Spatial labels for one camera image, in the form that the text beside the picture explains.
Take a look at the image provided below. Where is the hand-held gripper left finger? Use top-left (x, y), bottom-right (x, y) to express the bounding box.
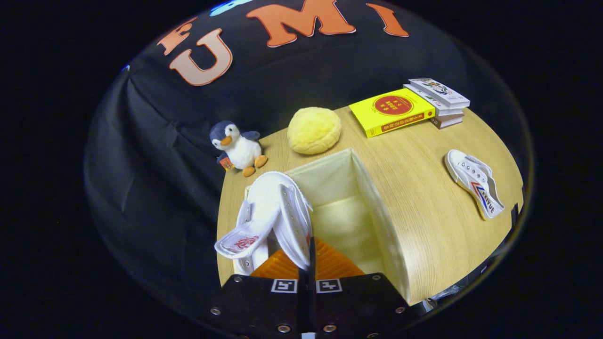
top-left (207, 248), bottom-right (310, 339)

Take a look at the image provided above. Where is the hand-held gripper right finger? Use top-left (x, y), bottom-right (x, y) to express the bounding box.
top-left (310, 238), bottom-right (415, 339)

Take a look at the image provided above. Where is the beige fabric storage box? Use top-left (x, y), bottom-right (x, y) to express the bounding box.
top-left (245, 148), bottom-right (410, 307)

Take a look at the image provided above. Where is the white canvas shoe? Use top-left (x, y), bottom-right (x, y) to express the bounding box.
top-left (214, 171), bottom-right (314, 276)
top-left (444, 149), bottom-right (505, 220)

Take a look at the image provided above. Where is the penguin plush toy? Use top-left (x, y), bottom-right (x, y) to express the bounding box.
top-left (209, 121), bottom-right (268, 178)

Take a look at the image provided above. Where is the yellow round plush cushion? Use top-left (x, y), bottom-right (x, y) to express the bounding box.
top-left (287, 107), bottom-right (342, 155)

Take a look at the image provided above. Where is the yellow book with red circle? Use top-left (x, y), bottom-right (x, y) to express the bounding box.
top-left (349, 88), bottom-right (436, 138)

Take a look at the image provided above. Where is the brown-edged book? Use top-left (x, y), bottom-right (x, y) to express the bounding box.
top-left (430, 113), bottom-right (464, 129)

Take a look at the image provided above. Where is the white plain book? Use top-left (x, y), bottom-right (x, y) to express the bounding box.
top-left (403, 84), bottom-right (465, 118)

